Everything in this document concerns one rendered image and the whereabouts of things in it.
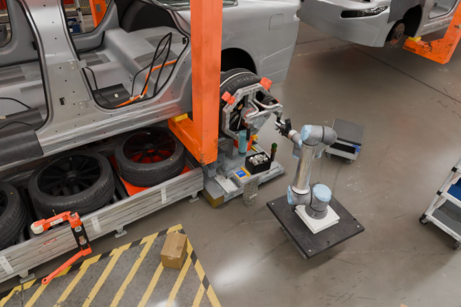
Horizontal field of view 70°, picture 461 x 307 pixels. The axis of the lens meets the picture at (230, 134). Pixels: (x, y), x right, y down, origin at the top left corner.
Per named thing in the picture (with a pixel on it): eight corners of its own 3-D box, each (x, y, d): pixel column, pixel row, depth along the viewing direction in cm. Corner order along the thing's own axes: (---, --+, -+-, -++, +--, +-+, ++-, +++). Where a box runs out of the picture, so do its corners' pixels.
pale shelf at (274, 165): (267, 157, 322) (267, 155, 321) (278, 167, 312) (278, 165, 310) (231, 174, 302) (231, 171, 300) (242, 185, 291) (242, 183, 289)
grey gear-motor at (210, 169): (204, 153, 374) (204, 128, 353) (225, 175, 348) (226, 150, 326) (191, 158, 366) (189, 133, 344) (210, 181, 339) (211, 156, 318)
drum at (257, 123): (250, 114, 316) (252, 102, 307) (265, 126, 302) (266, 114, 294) (239, 119, 309) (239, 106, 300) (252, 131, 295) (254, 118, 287)
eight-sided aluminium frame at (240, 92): (264, 125, 337) (271, 78, 304) (268, 129, 333) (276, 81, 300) (220, 142, 312) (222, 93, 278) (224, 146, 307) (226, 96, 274)
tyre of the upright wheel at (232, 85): (190, 122, 310) (237, 131, 357) (203, 135, 295) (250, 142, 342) (221, 58, 291) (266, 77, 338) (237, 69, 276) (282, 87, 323)
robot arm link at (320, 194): (328, 212, 268) (333, 199, 256) (307, 210, 269) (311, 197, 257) (326, 197, 280) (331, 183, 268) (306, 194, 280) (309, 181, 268)
